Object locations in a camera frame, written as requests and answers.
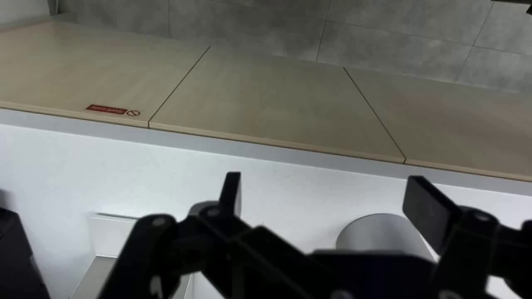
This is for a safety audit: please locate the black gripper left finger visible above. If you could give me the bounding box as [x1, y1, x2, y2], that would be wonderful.
[99, 171, 313, 299]

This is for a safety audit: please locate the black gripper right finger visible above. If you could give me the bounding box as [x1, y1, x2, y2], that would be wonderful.
[403, 175, 532, 299]

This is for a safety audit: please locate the grey metal cup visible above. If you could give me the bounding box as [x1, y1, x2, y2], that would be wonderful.
[337, 213, 438, 263]

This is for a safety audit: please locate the red warning sticker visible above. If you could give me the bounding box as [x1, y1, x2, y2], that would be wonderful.
[86, 103, 142, 118]

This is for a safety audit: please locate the beige cabinet door with sticker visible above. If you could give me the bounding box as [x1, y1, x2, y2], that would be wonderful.
[0, 20, 212, 130]

